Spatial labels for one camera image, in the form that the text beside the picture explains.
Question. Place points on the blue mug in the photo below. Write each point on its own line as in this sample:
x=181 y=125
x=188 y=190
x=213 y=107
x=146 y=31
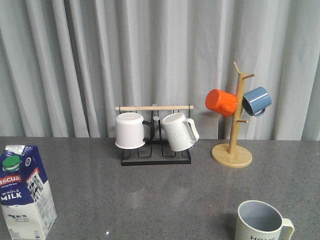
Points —
x=256 y=101

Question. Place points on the blue white milk carton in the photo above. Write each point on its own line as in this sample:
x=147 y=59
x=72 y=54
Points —
x=25 y=195

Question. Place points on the black wire mug rack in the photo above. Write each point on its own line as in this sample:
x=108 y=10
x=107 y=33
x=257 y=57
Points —
x=157 y=150

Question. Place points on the white mug black handle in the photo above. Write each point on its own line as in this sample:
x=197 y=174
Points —
x=130 y=132

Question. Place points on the wooden mug tree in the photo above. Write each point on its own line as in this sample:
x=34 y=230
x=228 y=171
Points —
x=231 y=154

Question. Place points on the grey curtain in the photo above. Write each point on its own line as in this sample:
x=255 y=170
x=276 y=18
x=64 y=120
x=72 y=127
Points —
x=65 y=65

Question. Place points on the cream HOME mug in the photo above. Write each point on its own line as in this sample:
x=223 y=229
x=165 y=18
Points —
x=257 y=220

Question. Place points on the white ribbed mug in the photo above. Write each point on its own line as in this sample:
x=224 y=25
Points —
x=180 y=131

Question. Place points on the orange mug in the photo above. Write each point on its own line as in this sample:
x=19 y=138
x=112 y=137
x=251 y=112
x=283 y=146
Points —
x=221 y=102

